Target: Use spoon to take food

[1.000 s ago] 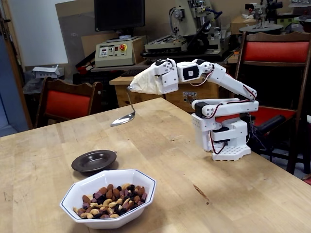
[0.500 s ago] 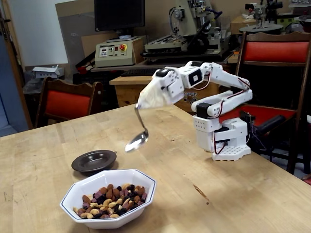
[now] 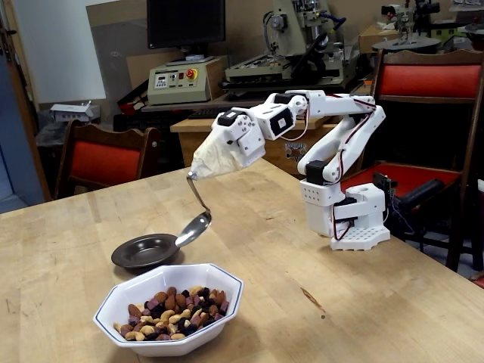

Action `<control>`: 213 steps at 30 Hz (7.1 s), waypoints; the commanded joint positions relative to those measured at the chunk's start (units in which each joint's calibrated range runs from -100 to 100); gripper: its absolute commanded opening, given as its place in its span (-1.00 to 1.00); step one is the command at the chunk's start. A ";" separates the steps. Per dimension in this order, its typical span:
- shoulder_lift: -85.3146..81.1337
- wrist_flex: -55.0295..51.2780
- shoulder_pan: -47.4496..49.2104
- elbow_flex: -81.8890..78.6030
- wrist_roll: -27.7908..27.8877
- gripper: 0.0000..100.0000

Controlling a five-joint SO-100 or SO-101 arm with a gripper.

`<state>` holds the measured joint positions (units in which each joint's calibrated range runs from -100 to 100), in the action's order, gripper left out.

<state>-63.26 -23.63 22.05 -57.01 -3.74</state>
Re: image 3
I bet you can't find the low wooden chair red padding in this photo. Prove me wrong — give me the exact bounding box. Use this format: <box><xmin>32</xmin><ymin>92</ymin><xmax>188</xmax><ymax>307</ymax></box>
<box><xmin>52</xmin><ymin>119</ymin><xmax>162</xmax><ymax>201</ymax></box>

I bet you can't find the wooden workbench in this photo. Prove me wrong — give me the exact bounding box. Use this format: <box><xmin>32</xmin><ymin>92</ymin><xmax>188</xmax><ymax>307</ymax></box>
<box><xmin>169</xmin><ymin>109</ymin><xmax>341</xmax><ymax>178</ymax></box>

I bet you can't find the white robot arm with base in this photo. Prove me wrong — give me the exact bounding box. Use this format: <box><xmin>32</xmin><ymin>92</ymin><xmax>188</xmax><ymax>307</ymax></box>
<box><xmin>255</xmin><ymin>89</ymin><xmax>391</xmax><ymax>252</ymax></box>

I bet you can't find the beige benchtop milling machine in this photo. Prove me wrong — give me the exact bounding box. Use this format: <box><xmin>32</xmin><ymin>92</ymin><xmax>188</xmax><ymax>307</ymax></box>
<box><xmin>219</xmin><ymin>0</ymin><xmax>365</xmax><ymax>101</ymax></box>

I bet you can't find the brown cardboard box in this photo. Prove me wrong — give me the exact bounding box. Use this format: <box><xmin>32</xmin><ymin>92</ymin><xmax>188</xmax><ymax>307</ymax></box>
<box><xmin>358</xmin><ymin>23</ymin><xmax>402</xmax><ymax>54</ymax></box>

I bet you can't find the white octagonal bowl blue rim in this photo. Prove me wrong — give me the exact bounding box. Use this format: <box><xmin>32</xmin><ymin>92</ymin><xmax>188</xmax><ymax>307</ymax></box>
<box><xmin>93</xmin><ymin>263</ymin><xmax>245</xmax><ymax>358</ymax></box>

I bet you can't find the clear plastic bag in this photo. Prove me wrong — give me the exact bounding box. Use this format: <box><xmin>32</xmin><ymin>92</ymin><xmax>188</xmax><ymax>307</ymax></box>
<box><xmin>36</xmin><ymin>120</ymin><xmax>71</xmax><ymax>148</ymax></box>

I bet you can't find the small dark brown dish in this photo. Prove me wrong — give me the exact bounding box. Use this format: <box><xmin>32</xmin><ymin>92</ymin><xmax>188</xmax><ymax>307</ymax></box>
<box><xmin>110</xmin><ymin>234</ymin><xmax>183</xmax><ymax>271</ymax></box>

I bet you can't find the round black turntable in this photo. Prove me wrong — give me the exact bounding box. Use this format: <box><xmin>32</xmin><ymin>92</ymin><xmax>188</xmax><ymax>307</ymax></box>
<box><xmin>371</xmin><ymin>36</ymin><xmax>442</xmax><ymax>52</ymax></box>

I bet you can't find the small metal mechanism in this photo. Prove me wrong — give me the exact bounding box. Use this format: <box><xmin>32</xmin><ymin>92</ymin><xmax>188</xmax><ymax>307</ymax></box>
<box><xmin>380</xmin><ymin>2</ymin><xmax>415</xmax><ymax>41</ymax></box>

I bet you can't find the black and red tray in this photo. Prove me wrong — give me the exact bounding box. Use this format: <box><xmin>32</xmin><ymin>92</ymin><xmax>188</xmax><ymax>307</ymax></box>
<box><xmin>116</xmin><ymin>81</ymin><xmax>149</xmax><ymax>114</ymax></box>

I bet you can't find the grey flat panel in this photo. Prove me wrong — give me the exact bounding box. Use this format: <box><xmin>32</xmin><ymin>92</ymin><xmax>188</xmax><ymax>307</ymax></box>
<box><xmin>92</xmin><ymin>18</ymin><xmax>149</xmax><ymax>126</ymax></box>

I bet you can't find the black computer keyboard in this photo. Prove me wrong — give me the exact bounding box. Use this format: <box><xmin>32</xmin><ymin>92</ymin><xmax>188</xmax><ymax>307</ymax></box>
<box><xmin>188</xmin><ymin>107</ymin><xmax>224</xmax><ymax>120</ymax></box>

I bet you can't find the mixed nuts and dried fruit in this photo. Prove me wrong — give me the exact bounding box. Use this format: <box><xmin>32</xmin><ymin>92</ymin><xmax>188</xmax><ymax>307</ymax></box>
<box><xmin>113</xmin><ymin>286</ymin><xmax>231</xmax><ymax>342</ymax></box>

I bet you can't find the black cylinder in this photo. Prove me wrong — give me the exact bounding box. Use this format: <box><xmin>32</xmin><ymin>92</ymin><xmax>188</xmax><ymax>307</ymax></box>
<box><xmin>400</xmin><ymin>178</ymin><xmax>445</xmax><ymax>211</ymax></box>

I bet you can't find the beige control box red button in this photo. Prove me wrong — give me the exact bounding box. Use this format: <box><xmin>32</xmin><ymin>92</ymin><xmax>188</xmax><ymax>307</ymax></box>
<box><xmin>147</xmin><ymin>56</ymin><xmax>224</xmax><ymax>106</ymax></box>

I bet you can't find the thin dangling wire bundle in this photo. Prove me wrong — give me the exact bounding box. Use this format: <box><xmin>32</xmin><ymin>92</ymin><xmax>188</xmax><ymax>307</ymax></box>
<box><xmin>385</xmin><ymin>194</ymin><xmax>417</xmax><ymax>235</ymax></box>

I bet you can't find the black computer monitor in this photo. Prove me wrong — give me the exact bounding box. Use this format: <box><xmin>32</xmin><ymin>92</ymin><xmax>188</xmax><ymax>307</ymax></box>
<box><xmin>146</xmin><ymin>0</ymin><xmax>227</xmax><ymax>56</ymax></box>

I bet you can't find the bent metal spoon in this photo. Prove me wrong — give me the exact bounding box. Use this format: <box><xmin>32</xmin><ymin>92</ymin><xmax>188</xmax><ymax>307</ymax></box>
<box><xmin>174</xmin><ymin>170</ymin><xmax>213</xmax><ymax>249</ymax></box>

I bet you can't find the white board panel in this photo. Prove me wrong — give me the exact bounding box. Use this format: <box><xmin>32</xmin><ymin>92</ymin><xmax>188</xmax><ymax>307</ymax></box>
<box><xmin>14</xmin><ymin>0</ymin><xmax>107</xmax><ymax>104</ymax></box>

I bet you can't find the dark metal door handle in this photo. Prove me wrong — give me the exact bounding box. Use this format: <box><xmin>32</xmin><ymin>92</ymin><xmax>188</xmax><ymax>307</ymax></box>
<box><xmin>0</xmin><ymin>22</ymin><xmax>18</xmax><ymax>64</ymax></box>

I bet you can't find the black plastic crate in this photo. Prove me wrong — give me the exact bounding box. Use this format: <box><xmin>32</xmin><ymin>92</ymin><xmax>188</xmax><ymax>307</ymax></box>
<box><xmin>113</xmin><ymin>111</ymin><xmax>178</xmax><ymax>133</ymax></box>

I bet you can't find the small dark circuit board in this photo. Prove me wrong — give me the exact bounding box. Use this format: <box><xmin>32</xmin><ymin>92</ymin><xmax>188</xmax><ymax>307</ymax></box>
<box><xmin>372</xmin><ymin>172</ymin><xmax>399</xmax><ymax>197</ymax></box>

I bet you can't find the white model house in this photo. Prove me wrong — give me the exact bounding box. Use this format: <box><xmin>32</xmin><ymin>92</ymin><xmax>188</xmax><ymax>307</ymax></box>
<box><xmin>50</xmin><ymin>101</ymin><xmax>101</xmax><ymax>124</ymax></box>

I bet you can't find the green box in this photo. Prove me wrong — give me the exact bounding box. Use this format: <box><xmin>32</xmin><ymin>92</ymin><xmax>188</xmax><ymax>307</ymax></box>
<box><xmin>430</xmin><ymin>22</ymin><xmax>470</xmax><ymax>48</ymax></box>

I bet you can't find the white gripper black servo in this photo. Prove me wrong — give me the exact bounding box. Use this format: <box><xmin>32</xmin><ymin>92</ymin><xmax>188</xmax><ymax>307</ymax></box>
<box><xmin>216</xmin><ymin>110</ymin><xmax>266</xmax><ymax>167</ymax></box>

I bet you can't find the tall wooden chair red padding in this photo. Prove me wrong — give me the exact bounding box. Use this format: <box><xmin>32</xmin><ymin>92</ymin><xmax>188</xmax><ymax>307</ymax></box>
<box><xmin>355</xmin><ymin>48</ymin><xmax>484</xmax><ymax>273</ymax></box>

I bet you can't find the beige masking tape wrap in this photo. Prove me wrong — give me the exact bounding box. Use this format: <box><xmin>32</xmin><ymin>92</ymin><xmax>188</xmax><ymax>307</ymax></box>
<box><xmin>190</xmin><ymin>126</ymin><xmax>243</xmax><ymax>179</ymax></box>

